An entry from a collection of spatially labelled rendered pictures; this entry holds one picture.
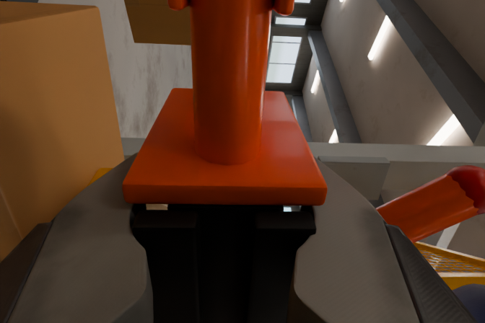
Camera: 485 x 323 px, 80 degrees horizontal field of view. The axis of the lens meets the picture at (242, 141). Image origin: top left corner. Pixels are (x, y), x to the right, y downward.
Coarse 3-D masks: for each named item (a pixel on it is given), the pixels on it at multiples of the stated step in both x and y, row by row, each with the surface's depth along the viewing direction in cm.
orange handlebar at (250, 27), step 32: (192, 0) 7; (224, 0) 7; (256, 0) 7; (288, 0) 7; (192, 32) 8; (224, 32) 7; (256, 32) 7; (192, 64) 8; (224, 64) 7; (256, 64) 8; (224, 96) 8; (256, 96) 8; (224, 128) 8; (256, 128) 9; (224, 160) 9
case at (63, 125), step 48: (0, 48) 16; (48, 48) 21; (96, 48) 28; (0, 96) 16; (48, 96) 21; (96, 96) 28; (0, 144) 16; (48, 144) 21; (96, 144) 29; (0, 192) 16; (48, 192) 21; (0, 240) 17
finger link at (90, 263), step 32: (128, 160) 11; (96, 192) 9; (64, 224) 8; (96, 224) 8; (128, 224) 8; (64, 256) 7; (96, 256) 7; (128, 256) 7; (32, 288) 6; (64, 288) 6; (96, 288) 6; (128, 288) 6; (32, 320) 6; (64, 320) 6; (96, 320) 6; (128, 320) 6
